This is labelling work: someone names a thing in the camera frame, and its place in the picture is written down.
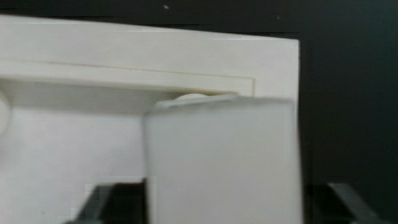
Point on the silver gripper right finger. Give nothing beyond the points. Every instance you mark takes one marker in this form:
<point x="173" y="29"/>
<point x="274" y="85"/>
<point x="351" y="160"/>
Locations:
<point x="337" y="206"/>

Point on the white square table top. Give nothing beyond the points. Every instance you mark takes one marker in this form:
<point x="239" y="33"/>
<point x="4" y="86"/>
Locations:
<point x="72" y="147"/>

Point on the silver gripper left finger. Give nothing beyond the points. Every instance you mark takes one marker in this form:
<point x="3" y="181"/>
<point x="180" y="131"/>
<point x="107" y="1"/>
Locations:
<point x="115" y="205"/>

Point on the white table leg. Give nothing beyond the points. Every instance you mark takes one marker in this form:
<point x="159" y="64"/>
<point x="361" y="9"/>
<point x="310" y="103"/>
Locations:
<point x="223" y="163"/>

